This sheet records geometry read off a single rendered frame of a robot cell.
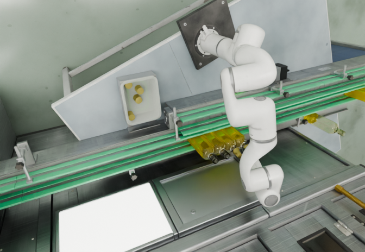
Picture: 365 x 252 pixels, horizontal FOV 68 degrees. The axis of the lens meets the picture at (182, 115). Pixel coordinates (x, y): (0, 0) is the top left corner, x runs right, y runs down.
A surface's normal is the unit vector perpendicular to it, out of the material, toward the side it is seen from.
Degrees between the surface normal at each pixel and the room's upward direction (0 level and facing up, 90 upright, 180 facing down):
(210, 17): 2
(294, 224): 90
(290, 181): 90
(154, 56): 0
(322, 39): 0
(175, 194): 90
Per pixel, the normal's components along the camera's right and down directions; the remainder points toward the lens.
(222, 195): -0.08, -0.89
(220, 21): 0.42, 0.41
